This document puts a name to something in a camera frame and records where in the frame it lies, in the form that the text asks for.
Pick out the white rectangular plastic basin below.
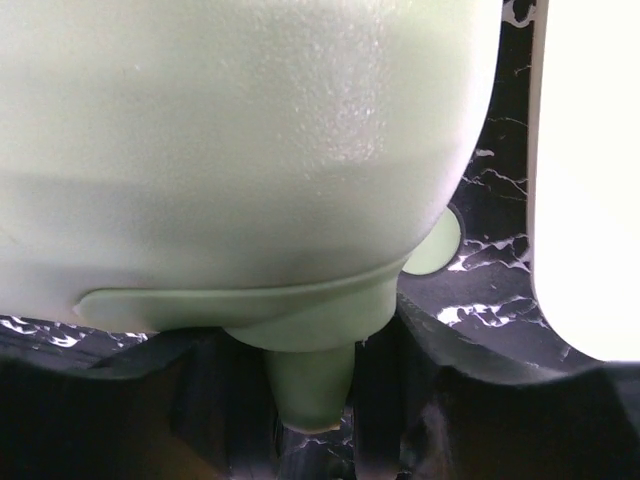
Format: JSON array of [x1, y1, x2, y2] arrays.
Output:
[[528, 0, 639, 362]]

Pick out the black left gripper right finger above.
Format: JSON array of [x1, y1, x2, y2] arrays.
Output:
[[352, 297, 639, 479]]

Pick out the green hard-shell suitcase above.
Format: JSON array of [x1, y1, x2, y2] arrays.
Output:
[[1, 1, 503, 433]]

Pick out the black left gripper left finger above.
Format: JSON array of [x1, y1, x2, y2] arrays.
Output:
[[1, 329, 278, 479]]

